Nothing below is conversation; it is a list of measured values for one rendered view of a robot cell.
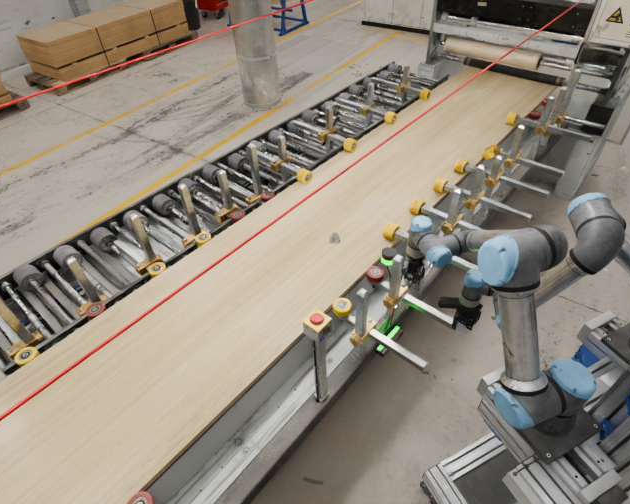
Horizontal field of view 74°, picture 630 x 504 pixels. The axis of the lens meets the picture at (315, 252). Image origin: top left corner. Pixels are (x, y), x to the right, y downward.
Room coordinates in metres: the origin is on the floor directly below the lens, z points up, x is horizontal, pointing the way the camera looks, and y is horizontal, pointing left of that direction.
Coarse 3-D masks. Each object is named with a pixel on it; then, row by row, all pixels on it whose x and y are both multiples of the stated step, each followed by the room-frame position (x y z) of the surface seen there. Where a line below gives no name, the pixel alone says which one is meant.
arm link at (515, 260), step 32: (480, 256) 0.74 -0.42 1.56; (512, 256) 0.68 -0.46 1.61; (544, 256) 0.69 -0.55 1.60; (512, 288) 0.65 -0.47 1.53; (512, 320) 0.62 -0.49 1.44; (512, 352) 0.58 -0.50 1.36; (512, 384) 0.53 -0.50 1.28; (544, 384) 0.52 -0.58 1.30; (512, 416) 0.48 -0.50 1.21; (544, 416) 0.47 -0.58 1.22
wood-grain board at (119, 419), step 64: (384, 128) 2.69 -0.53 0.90; (448, 128) 2.64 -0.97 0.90; (512, 128) 2.59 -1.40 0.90; (320, 192) 1.97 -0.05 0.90; (384, 192) 1.93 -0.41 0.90; (448, 192) 1.92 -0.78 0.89; (192, 256) 1.49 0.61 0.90; (256, 256) 1.47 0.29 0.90; (320, 256) 1.44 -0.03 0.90; (128, 320) 1.12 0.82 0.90; (192, 320) 1.10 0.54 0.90; (256, 320) 1.08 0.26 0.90; (0, 384) 0.84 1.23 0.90; (64, 384) 0.83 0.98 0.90; (128, 384) 0.81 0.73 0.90; (192, 384) 0.80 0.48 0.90; (0, 448) 0.60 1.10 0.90; (64, 448) 0.59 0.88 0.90; (128, 448) 0.58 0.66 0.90
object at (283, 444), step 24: (552, 144) 2.72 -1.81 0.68; (528, 168) 2.39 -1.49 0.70; (504, 192) 2.11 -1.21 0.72; (480, 216) 1.91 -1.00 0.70; (432, 288) 1.43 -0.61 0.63; (408, 312) 1.25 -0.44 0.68; (360, 360) 0.98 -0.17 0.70; (336, 384) 0.87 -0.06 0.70; (312, 408) 0.78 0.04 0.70; (288, 432) 0.68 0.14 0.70; (264, 456) 0.60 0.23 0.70; (288, 456) 0.62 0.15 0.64; (240, 480) 0.52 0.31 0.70; (264, 480) 0.53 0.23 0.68
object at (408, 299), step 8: (384, 288) 1.26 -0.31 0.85; (408, 296) 1.20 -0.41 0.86; (408, 304) 1.17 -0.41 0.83; (416, 304) 1.15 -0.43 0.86; (424, 304) 1.15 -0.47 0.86; (424, 312) 1.12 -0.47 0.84; (432, 312) 1.10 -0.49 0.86; (440, 312) 1.10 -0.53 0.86; (440, 320) 1.07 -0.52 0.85; (448, 320) 1.05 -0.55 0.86
